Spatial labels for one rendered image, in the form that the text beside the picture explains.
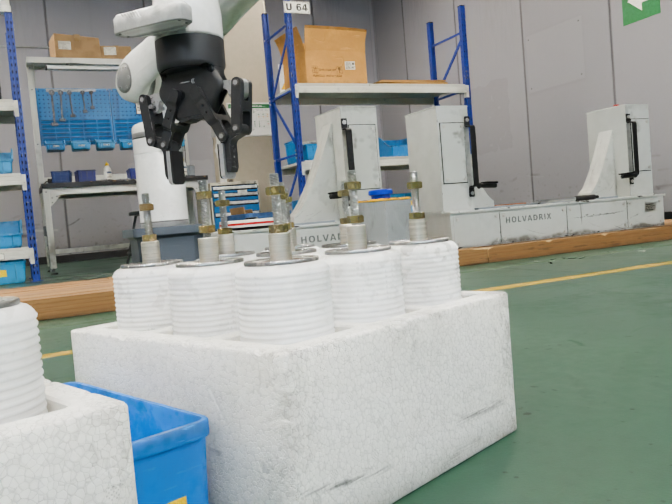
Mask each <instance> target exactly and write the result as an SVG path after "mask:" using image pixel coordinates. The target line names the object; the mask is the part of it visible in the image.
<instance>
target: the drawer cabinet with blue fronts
mask: <svg viewBox="0 0 672 504"><path fill-rule="evenodd" d="M220 190H224V191H225V196H226V200H230V205H229V206H226V207H227V216H230V215H231V213H230V209H232V208H239V207H244V208H245V210H249V209H252V211H253V213H261V207H260V195H259V184H258V180H255V181H237V182H219V183H208V191H212V198H211V199H209V203H210V214H211V225H215V232H218V229H219V228H220V227H219V225H220V222H221V220H220V215H221V214H220V210H219V207H216V206H215V201H217V200H219V199H218V194H219V192H218V191H220ZM196 201H197V211H198V222H199V224H202V219H201V218H202V216H201V208H200V206H201V204H200V200H196Z"/></svg>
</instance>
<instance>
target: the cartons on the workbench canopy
mask: <svg viewBox="0 0 672 504"><path fill-rule="evenodd" d="M49 48H50V57H56V58H98V59H124V58H125V57H126V56H127V55H128V54H129V53H130V52H131V47H130V46H118V45H116V46H100V44H99V38H94V37H84V36H80V35H79V34H74V35H66V34H56V33H53V35H52V37H51V39H50V41H49Z"/></svg>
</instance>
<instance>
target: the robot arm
mask: <svg viewBox="0 0 672 504"><path fill-rule="evenodd" d="M258 1H259V0H152V6H150V7H146V8H142V9H138V10H134V11H132V12H131V11H130V12H126V13H124V14H123V13H122V14H119V15H116V17H115V18H114V20H113V22H114V32H115V35H116V36H118V37H123V38H137V37H147V38H146V39H145V40H144V41H143V42H142V43H140V44H139V45H138V46H137V47H136V48H135V49H133V50H132V51H131V52H130V53H129V54H128V55H127V56H126V57H125V58H124V59H123V61H122V62H121V64H120V66H119V68H118V71H117V74H116V89H117V91H118V93H119V95H120V96H121V97H122V98H123V99H124V100H126V101H129V102H132V103H136V104H139V105H140V111H141V116H142V121H143V122H140V123H138V124H135V125H134V126H133V127H132V140H133V152H134V161H135V171H136V181H137V192H138V202H139V204H142V199H141V198H142V195H141V194H142V193H149V198H150V200H149V202H150V203H153V204H154V210H151V212H150V213H151V216H152V217H151V220H152V227H165V226H177V225H189V219H188V208H187V196H186V186H185V173H184V162H183V152H182V142H183V139H184V136H185V134H186V133H187V132H188V131H189V128H190V125H191V124H194V123H197V122H199V121H201V120H203V121H206V122H207V124H208V125H210V126H211V127H212V129H213V131H214V133H215V135H216V136H217V138H218V140H219V141H220V144H217V149H218V160H219V171H220V177H221V178H222V179H234V178H235V177H236V172H238V169H239V163H238V152H237V142H238V140H239V139H241V138H242V137H244V136H246V135H250V134H251V132H252V82H251V81H250V80H247V79H243V78H240V77H234V78H232V80H228V79H227V78H226V76H225V73H224V70H225V68H226V60H225V49H224V37H225V36H226V35H227V34H228V33H229V32H230V30H231V29H232V28H233V27H234V26H235V25H236V24H237V23H238V22H239V21H240V20H241V18H242V17H243V16H244V15H245V14H246V13H247V12H248V11H249V10H250V9H251V8H252V7H253V6H254V5H255V4H256V3H257V2H258ZM227 93H228V94H229V97H230V98H231V117H230V115H229V113H228V112H227V110H226V108H225V106H224V104H223V102H224V99H225V97H226V95H227Z"/></svg>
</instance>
